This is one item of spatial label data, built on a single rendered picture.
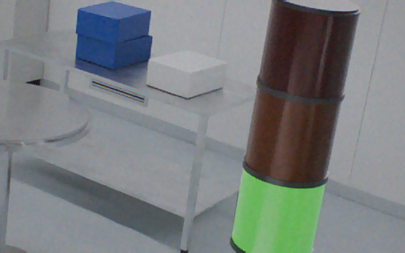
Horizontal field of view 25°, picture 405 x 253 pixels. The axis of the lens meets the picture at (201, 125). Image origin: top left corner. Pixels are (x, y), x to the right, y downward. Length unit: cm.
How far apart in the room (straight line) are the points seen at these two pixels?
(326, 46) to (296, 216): 10
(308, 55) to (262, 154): 6
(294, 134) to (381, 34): 573
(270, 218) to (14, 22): 701
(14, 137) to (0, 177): 47
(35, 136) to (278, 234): 375
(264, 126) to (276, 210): 5
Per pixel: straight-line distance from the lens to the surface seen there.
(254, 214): 52
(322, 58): 49
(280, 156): 50
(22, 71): 771
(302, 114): 50
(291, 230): 52
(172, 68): 517
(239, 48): 672
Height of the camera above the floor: 244
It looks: 19 degrees down
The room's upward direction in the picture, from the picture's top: 9 degrees clockwise
